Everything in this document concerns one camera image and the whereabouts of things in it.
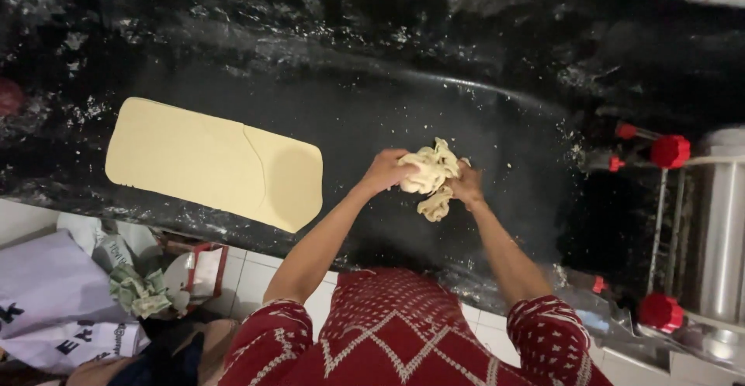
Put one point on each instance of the person's right hand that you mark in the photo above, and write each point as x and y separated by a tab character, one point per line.
467	186

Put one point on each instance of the person's left fingers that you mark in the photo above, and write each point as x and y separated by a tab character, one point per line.
406	165

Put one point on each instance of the steel dough roller machine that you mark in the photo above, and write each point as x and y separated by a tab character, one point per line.
687	234

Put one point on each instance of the person's left hand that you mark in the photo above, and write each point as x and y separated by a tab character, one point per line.
385	170

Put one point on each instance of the red round object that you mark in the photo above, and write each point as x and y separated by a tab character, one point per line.
9	96

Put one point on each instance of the person's right fingers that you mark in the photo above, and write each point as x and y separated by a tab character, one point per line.
458	177

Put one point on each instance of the heap of white sacks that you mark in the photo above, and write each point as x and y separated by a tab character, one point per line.
87	298

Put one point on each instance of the red patterned garment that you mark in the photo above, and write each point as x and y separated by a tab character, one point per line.
401	333

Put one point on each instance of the flat rolled dough sheet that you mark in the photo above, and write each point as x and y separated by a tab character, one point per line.
212	162

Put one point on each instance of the pale dough lump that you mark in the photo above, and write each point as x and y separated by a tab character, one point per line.
432	176

